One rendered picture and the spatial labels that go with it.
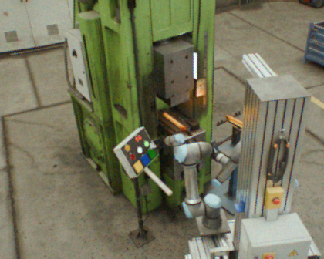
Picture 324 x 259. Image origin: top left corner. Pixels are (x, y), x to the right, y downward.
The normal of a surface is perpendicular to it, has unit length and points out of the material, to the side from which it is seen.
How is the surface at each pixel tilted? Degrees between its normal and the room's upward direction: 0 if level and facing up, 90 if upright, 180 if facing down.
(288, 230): 0
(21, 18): 90
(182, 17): 90
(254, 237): 0
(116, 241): 0
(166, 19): 90
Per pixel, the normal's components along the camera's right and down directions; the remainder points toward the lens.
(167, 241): -0.05, -0.83
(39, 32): 0.40, 0.50
